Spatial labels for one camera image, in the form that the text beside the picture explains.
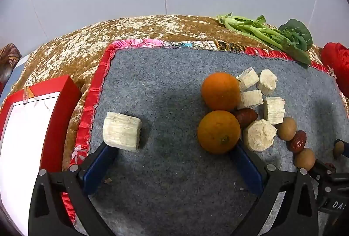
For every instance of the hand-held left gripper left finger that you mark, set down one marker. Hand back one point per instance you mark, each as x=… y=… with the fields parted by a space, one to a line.
x=98 y=167

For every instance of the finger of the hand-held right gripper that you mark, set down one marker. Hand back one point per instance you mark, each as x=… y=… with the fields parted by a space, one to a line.
x=345 y=148
x=321 y=173

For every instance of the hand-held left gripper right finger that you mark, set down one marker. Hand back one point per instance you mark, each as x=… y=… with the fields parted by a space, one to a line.
x=246 y=167

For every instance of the brown longan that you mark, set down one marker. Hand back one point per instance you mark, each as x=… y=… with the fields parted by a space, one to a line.
x=286 y=129
x=338 y=149
x=304 y=159

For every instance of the red date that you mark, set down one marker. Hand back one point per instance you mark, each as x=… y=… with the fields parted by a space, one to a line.
x=330 y=167
x=297 y=141
x=246 y=116

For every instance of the large sugarcane piece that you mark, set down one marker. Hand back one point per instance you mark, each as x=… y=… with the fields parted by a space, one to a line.
x=121 y=131

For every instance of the orange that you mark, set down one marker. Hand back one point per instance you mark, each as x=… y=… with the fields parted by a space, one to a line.
x=220 y=91
x=218 y=131

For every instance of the red box with white inside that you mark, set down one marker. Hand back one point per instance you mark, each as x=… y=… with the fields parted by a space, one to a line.
x=27 y=129

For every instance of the red cloth bundle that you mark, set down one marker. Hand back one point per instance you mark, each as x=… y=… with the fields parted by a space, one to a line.
x=336 y=61

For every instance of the grey mat with red trim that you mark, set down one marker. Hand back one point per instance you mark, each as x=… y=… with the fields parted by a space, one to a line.
x=163 y=83

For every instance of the golden velvet cloth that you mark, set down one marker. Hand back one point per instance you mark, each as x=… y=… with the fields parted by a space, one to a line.
x=81 y=42

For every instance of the green leafy vegetable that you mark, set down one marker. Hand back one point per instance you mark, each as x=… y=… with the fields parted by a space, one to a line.
x=261 y=32

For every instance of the striped multicolour cloth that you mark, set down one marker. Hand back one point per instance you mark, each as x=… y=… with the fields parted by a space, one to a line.
x=9 y=56

